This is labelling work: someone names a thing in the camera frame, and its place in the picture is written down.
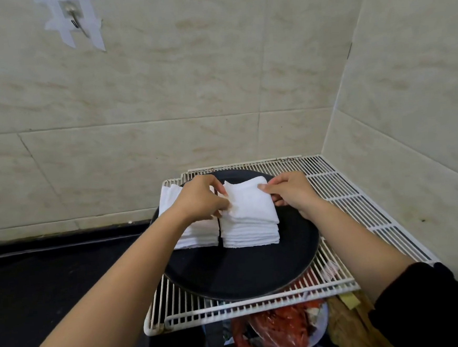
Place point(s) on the person's right hand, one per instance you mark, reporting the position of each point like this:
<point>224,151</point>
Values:
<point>293,192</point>

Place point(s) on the person's left hand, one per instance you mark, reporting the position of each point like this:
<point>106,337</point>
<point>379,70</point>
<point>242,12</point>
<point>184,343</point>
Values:
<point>199,199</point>

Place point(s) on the stacks of white cloths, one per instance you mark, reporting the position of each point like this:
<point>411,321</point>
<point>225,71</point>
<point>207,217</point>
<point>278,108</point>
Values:
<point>198,235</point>

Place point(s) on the white terry cloth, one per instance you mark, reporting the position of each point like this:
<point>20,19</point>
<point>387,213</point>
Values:
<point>251,201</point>

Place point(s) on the black round tray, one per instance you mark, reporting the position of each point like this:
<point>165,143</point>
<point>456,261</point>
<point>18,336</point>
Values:
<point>241,273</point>

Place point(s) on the person's left forearm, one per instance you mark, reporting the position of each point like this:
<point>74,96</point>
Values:
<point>112,299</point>

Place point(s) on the person's right forearm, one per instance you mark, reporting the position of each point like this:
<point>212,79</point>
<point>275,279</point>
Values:
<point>366,255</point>

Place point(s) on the white bowl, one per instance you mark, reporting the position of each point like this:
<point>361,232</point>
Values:
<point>319,322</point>

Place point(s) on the red plastic bag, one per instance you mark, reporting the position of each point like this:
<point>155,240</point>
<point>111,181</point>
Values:
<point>281,333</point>

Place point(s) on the wall hook with white tape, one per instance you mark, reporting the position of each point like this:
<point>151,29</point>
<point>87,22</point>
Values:
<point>93,32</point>

